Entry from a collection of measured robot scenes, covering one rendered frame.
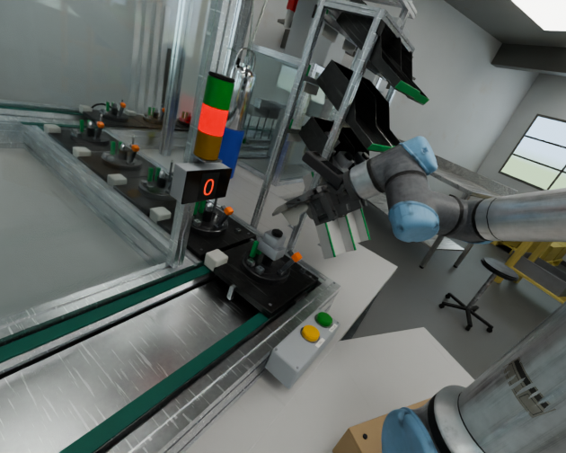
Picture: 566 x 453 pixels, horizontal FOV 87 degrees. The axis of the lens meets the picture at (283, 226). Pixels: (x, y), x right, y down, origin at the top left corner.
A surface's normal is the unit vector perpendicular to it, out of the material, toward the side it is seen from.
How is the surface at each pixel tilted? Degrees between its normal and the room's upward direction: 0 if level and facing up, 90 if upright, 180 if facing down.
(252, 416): 0
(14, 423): 0
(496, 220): 108
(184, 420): 0
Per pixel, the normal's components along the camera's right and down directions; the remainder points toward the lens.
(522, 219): -0.95, 0.16
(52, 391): 0.31, -0.85
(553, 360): -0.94, -0.17
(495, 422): -0.86, -0.01
